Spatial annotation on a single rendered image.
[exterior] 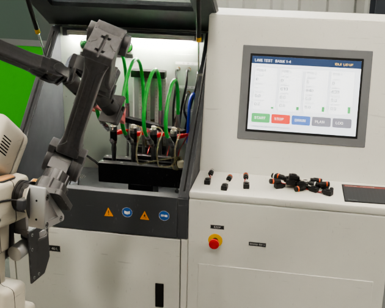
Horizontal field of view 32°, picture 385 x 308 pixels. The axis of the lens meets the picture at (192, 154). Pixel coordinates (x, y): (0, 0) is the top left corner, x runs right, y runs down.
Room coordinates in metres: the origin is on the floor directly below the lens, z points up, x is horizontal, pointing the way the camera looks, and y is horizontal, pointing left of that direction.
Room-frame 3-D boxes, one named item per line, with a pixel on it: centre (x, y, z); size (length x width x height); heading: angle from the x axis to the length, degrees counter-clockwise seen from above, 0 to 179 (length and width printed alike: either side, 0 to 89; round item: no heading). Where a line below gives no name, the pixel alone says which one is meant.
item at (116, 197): (2.25, 0.35, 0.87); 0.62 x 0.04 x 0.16; 80
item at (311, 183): (2.21, -0.39, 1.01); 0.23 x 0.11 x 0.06; 80
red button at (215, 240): (2.13, -0.08, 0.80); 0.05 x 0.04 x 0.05; 80
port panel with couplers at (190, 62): (2.70, 0.03, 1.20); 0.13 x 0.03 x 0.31; 80
